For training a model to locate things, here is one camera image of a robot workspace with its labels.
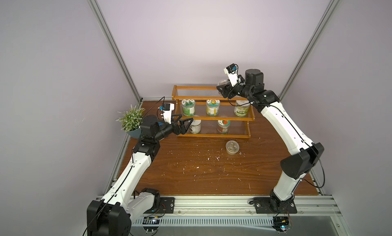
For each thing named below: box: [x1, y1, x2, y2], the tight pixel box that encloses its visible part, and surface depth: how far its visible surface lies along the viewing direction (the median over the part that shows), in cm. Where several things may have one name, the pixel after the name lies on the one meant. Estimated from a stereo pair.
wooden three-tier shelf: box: [171, 84, 256, 139], surface depth 92 cm
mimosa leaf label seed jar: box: [181, 98, 196, 117], surface depth 89 cm
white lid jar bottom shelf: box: [189, 119, 202, 134], surface depth 96 cm
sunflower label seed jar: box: [206, 99, 220, 117], surface depth 89 cm
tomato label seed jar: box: [216, 119, 231, 134], surface depth 96 cm
